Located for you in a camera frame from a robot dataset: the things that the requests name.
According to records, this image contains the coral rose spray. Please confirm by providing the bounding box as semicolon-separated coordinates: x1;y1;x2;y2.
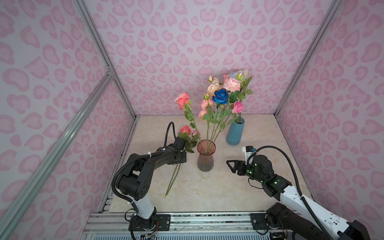
199;93;215;154

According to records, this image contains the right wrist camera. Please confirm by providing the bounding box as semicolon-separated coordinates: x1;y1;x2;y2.
242;146;256;165

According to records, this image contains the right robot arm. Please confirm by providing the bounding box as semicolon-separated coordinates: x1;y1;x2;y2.
226;155;370;240

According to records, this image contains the aluminium frame diagonal strut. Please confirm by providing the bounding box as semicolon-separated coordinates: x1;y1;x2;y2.
1;72;114;240

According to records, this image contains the blue rose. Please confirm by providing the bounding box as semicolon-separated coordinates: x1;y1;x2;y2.
209;89;230;142

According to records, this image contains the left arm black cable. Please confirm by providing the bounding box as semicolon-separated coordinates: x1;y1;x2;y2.
110;121;177;217

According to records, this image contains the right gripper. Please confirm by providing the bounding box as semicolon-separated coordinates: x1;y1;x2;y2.
225;160;265;184

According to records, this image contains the pale blue rose stem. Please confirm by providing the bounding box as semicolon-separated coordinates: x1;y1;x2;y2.
230;72;239;79

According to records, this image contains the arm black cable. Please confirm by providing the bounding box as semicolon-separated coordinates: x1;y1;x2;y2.
110;121;177;217
245;145;334;240

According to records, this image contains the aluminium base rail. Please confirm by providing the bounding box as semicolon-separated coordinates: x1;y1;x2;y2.
80;211;346;240

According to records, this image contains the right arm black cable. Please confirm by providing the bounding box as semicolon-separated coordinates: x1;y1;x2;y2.
245;145;334;240

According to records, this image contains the salmon pink rose stem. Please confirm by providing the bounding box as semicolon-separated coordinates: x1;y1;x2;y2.
175;93;201;153

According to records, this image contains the red glass vase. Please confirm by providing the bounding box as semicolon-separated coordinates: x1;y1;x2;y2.
197;140;216;172

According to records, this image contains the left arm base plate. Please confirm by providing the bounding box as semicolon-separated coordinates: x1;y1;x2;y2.
129;214;171;232

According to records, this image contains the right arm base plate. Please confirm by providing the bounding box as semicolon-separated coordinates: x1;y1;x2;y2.
250;213;269;231

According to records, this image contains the peach rose spray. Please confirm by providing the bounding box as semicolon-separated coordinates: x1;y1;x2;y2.
207;76;241;105

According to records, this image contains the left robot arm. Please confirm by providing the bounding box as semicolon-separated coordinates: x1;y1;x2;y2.
111;137;187;220

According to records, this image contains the magenta rose stem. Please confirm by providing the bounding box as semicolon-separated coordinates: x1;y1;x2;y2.
216;101;244;140

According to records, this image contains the large coral rose stem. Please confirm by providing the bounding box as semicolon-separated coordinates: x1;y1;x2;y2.
164;125;199;198

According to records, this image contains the teal ceramic vase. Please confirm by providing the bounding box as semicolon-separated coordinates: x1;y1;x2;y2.
226;118;245;146

